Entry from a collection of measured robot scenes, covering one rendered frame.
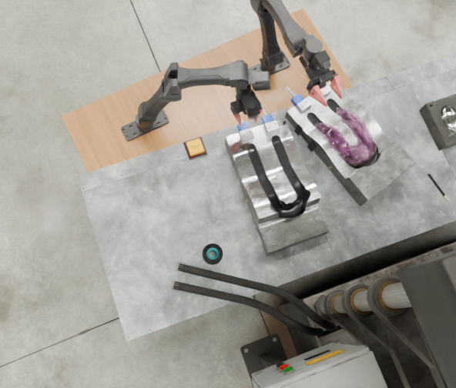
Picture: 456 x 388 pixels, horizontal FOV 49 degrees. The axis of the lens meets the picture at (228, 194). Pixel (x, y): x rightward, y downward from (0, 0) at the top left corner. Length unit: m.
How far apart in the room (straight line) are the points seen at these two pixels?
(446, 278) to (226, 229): 1.27
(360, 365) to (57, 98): 2.43
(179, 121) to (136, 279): 0.69
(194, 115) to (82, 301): 1.26
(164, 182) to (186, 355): 1.08
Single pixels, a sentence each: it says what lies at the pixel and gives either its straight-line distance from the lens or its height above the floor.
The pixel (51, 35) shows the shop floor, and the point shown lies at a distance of 3.45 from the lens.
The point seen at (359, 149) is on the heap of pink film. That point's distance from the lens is 2.11.
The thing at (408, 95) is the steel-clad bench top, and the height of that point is 0.80.
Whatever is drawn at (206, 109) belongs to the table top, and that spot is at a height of 0.80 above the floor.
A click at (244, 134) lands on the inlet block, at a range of 2.02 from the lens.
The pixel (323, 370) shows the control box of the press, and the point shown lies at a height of 1.47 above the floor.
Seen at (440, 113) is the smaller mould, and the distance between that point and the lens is 2.32.
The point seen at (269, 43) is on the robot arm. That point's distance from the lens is 2.10.
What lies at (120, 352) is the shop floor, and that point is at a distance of 2.83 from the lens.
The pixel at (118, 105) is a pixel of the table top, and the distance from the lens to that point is 2.23.
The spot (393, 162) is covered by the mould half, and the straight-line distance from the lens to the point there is 2.11.
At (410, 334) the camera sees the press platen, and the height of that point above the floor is 1.54.
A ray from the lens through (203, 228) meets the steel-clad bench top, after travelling 2.02.
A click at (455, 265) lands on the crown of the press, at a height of 2.01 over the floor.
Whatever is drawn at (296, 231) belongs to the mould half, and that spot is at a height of 0.86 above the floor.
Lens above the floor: 2.79
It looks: 75 degrees down
